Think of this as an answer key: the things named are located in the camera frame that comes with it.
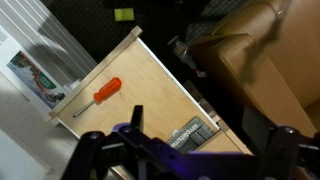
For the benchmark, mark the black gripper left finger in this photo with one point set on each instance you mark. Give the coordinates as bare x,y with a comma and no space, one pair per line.
100,150

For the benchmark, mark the colourful landscape sticker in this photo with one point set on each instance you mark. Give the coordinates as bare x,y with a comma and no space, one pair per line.
33,78

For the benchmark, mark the white slatted heater unit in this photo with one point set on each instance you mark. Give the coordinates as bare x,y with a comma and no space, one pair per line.
50,40

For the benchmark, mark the yellow sticky note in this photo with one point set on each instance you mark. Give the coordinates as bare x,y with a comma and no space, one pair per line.
124,14

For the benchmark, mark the small clear bottle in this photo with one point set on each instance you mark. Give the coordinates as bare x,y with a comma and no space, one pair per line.
185,55

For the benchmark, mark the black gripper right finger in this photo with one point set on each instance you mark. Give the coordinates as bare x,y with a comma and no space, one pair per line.
286,150

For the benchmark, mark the black grey rectangular device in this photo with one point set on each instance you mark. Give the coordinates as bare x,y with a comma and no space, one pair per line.
193,136

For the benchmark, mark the brown cardboard box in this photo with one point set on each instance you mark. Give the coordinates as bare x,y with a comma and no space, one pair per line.
283,66

